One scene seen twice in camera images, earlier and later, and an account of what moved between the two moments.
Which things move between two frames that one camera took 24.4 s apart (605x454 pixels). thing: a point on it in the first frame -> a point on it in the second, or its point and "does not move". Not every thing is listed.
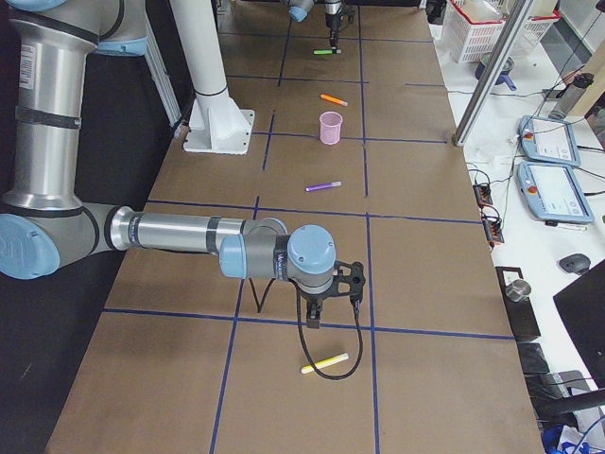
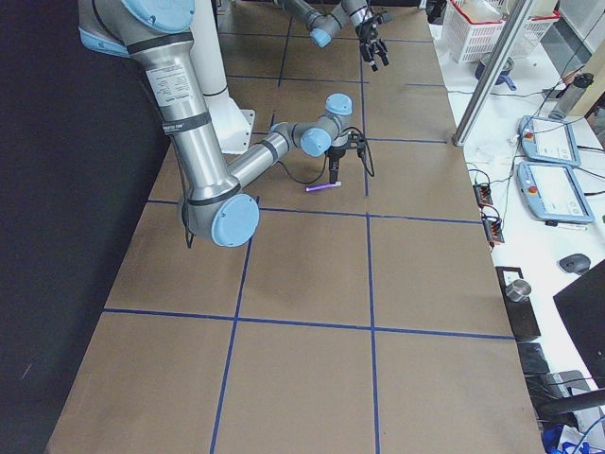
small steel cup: [517, 290] does not move
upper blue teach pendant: [548, 140] does not move
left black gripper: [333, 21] -> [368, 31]
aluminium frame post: [469, 117] does not move
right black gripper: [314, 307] -> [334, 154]
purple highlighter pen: [324, 185] does not move
